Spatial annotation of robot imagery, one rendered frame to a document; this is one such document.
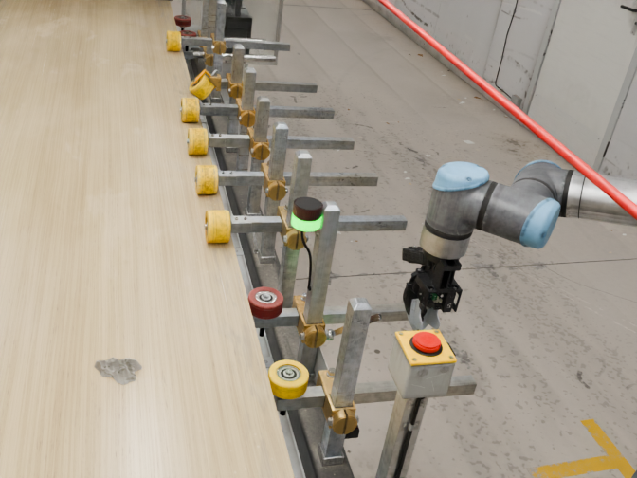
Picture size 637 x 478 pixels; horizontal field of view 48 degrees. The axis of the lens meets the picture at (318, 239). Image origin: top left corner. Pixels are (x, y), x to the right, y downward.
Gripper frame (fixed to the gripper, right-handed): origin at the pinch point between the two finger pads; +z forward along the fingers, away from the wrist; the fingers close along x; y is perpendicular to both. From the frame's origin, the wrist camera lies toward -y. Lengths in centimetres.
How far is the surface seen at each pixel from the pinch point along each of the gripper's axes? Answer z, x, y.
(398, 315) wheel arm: 12.5, 5.5, -18.8
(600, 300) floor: 97, 169, -126
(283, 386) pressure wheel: 6.8, -29.1, 7.5
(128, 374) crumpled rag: 6, -58, 2
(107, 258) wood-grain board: 7, -61, -40
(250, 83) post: -9, -14, -115
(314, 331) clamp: 10.5, -17.3, -12.5
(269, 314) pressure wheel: 8.6, -26.6, -17.0
